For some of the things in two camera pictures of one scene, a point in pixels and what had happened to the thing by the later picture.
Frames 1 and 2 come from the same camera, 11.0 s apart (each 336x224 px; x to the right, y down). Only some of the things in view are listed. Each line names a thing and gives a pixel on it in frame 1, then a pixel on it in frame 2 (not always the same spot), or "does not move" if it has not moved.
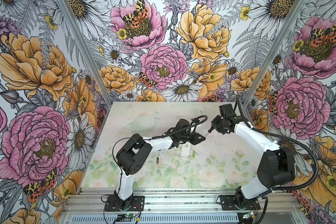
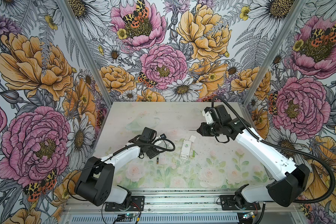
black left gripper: [196, 138] → [152, 153]
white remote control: [185, 150] does not move
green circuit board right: [246, 216] does not move
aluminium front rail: [179, 201] does not move
